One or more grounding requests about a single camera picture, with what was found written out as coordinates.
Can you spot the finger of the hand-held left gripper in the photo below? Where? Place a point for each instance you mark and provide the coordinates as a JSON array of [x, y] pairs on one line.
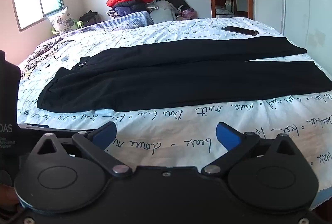
[[57, 129]]

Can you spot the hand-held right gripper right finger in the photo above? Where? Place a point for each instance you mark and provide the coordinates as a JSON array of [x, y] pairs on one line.
[[228, 134]]

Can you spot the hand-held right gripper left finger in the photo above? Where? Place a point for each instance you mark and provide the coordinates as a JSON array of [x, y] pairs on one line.
[[105, 134]]

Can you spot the black pants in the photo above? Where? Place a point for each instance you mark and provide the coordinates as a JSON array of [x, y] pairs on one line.
[[155, 78]]

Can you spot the bed with white script-print sheet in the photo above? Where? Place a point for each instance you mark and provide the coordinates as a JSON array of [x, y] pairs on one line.
[[181, 133]]

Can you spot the zebra-striped cloth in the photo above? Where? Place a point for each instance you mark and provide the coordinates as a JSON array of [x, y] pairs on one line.
[[46, 46]]

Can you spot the floral white pillow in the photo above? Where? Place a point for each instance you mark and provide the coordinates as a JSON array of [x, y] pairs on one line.
[[61, 21]]

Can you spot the black smartphone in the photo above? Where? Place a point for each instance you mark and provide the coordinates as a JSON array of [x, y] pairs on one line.
[[240, 31]]

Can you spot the black bag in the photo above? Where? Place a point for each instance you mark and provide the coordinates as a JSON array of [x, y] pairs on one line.
[[89, 17]]

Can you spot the blue quilted blanket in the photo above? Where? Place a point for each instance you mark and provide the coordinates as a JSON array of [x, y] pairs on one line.
[[129, 20]]

